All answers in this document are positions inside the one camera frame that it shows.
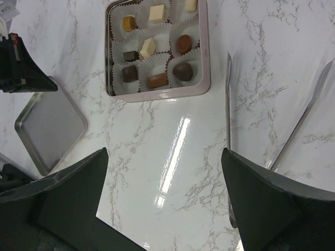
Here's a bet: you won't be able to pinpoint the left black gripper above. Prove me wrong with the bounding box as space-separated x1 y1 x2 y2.
1 33 58 92

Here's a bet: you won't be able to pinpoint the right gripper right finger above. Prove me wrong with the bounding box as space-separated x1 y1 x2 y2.
221 148 334 250

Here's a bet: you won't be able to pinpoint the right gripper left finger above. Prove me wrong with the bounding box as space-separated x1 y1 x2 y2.
1 148 141 250

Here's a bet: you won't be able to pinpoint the tin lid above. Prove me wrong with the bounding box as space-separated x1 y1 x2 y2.
14 84 88 176

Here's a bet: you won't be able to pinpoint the dark square chocolate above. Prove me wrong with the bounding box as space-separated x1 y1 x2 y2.
121 65 138 83

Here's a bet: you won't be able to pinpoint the caramel round chocolate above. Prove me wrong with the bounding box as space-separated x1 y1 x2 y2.
122 16 137 32

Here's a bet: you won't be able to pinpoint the white chocolate piece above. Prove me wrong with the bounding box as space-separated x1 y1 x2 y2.
139 38 157 59

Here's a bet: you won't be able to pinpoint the brown rectangular chocolate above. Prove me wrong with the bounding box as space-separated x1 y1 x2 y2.
147 73 168 89

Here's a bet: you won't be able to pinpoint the metal tongs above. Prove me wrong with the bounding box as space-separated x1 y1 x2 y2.
226 50 334 192

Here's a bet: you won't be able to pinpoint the pink chocolate tin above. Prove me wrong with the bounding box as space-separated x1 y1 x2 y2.
105 1 211 102

